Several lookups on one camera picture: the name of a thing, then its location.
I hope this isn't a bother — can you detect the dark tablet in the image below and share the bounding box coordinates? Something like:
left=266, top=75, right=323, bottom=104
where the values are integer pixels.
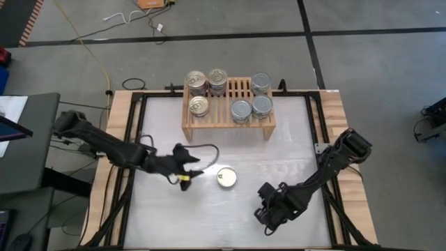
left=0, top=114, right=34, bottom=142

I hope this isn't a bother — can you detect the red object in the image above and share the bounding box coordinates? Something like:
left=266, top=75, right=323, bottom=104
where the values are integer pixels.
left=0, top=47, right=12, bottom=68

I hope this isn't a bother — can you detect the yellow cable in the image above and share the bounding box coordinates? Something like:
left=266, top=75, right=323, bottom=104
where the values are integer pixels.
left=54, top=0, right=112, bottom=95

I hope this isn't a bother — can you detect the blue object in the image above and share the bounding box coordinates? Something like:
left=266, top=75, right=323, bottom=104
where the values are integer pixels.
left=0, top=66, right=10, bottom=95

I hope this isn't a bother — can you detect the black camera cable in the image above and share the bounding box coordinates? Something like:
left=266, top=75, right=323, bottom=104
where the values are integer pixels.
left=263, top=181, right=335, bottom=237
left=137, top=134, right=220, bottom=185

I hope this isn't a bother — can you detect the black right camera cable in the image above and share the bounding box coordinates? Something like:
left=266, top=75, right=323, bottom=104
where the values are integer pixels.
left=263, top=181, right=335, bottom=237

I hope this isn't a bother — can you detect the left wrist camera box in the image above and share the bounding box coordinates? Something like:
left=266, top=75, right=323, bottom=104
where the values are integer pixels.
left=172, top=142, right=191, bottom=158

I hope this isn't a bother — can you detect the orange box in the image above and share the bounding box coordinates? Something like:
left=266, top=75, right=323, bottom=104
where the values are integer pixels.
left=137, top=0, right=167, bottom=10

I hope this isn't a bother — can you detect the white paper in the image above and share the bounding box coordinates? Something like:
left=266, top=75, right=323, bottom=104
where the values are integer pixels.
left=0, top=96, right=29, bottom=158

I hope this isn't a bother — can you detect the black metal table frame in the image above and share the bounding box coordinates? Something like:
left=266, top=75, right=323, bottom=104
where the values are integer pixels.
left=104, top=89, right=372, bottom=251

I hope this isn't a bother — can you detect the white cable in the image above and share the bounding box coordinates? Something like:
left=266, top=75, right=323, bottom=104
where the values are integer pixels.
left=103, top=11, right=146, bottom=24

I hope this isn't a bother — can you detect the grey desk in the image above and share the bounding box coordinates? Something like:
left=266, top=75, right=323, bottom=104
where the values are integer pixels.
left=0, top=92, right=61, bottom=195

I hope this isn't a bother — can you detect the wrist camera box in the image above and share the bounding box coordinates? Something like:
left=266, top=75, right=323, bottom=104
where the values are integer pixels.
left=257, top=182, right=278, bottom=201
left=172, top=142, right=191, bottom=158

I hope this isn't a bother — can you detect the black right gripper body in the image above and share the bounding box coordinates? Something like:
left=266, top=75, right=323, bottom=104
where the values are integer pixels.
left=266, top=190, right=309, bottom=221

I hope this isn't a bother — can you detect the black computer mouse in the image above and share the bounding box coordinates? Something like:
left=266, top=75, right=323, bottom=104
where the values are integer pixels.
left=7, top=234, right=33, bottom=251

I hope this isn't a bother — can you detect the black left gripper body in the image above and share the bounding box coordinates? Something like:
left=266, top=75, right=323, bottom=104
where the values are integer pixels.
left=143, top=154, right=186, bottom=178

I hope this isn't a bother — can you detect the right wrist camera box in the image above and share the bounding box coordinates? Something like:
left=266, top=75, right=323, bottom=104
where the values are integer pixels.
left=257, top=182, right=278, bottom=201

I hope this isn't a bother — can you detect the black equipment with cables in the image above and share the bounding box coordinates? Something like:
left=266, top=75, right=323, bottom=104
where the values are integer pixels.
left=413, top=97, right=446, bottom=143

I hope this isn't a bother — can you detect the dark mat striped edge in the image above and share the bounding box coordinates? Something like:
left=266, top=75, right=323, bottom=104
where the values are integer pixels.
left=0, top=0, right=45, bottom=48

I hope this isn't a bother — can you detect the black left camera cable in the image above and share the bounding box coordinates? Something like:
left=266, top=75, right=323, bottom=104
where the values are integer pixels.
left=137, top=134, right=220, bottom=185

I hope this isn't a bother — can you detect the black looped floor cable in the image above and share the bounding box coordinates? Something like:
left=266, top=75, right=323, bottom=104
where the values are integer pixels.
left=121, top=77, right=147, bottom=91

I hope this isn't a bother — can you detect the wooden slatted shelf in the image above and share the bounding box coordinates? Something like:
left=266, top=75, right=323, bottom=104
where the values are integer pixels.
left=181, top=76, right=277, bottom=142

